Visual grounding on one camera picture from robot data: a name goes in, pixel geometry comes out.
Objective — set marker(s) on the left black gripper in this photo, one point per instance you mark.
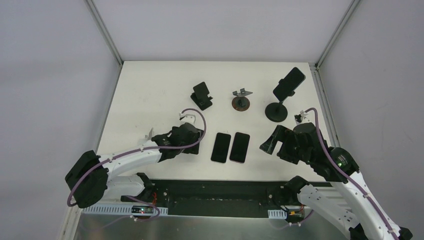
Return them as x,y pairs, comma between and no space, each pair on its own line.
193,141

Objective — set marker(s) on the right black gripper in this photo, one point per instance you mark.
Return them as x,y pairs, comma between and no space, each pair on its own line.
282,141

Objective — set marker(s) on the black pole phone stand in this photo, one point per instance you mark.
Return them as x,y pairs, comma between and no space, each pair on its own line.
276,111

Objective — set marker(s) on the black smartphone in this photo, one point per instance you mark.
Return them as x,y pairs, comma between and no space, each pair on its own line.
221,148

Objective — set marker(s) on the purple smartphone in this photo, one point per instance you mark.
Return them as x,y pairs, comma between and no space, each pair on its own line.
239,147

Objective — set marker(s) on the teal smartphone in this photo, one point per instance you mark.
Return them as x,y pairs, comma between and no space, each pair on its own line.
289,84

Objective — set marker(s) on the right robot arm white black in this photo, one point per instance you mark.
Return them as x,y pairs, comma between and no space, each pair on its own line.
365,220

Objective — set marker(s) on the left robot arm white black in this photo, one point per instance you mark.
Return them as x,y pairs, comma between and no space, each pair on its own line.
94,177

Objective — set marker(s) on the black folding phone stand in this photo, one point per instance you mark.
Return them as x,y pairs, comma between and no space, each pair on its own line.
200,96

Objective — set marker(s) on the round wooden base phone stand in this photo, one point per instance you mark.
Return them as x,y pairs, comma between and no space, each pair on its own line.
240,101

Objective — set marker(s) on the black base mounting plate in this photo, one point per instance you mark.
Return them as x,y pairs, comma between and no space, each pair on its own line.
207,198

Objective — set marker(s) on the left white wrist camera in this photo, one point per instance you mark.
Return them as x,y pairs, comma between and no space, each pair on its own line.
187,118

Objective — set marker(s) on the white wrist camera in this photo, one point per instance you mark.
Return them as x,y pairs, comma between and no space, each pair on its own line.
187,118
301,118

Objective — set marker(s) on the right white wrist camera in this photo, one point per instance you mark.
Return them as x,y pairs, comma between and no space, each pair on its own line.
301,118

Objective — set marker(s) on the right white slotted cable duct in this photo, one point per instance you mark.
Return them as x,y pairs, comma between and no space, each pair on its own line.
277,214

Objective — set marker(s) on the right circuit board with wires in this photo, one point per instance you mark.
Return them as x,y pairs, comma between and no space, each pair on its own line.
296,215

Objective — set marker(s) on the circuit board with wires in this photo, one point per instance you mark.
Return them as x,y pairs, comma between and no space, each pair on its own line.
147,210
296,215

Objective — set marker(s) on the left circuit board with wires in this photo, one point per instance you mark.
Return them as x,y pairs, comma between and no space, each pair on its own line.
147,210

